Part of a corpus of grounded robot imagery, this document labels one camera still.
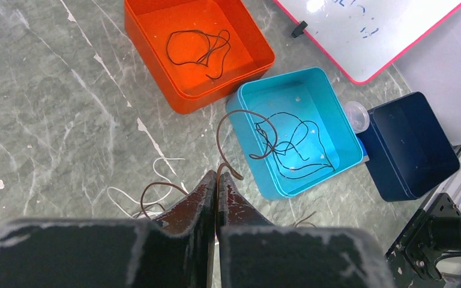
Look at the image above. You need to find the black cable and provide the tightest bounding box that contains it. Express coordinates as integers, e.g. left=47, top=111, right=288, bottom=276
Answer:
left=254, top=112, right=337, bottom=181

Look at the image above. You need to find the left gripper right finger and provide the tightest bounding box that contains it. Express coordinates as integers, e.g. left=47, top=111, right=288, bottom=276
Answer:
left=217, top=172, right=395, bottom=287

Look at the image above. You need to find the orange square tray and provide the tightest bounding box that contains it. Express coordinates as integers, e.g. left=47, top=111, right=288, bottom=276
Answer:
left=124, top=1, right=275, bottom=114

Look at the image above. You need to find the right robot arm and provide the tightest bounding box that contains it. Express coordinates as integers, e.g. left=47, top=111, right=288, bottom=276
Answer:
left=385, top=193, right=461, bottom=287

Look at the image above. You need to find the pink framed whiteboard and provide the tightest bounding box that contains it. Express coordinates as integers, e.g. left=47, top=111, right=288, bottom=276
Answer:
left=275, top=0, right=461, bottom=85

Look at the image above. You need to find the dark blue square tray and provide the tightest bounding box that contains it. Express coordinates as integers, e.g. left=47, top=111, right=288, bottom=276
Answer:
left=358, top=92, right=460, bottom=202

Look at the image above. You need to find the clear plastic cup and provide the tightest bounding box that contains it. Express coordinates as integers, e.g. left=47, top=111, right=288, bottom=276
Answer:
left=343, top=101, right=370, bottom=134

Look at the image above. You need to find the white cable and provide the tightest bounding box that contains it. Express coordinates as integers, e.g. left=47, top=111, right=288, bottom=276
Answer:
left=106, top=157, right=190, bottom=220

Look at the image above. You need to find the light blue square tray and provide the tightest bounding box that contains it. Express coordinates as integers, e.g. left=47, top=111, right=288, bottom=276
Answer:
left=226, top=67, right=364, bottom=200

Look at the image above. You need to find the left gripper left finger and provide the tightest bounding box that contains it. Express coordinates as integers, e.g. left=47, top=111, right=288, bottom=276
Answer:
left=0, top=171, right=217, bottom=287

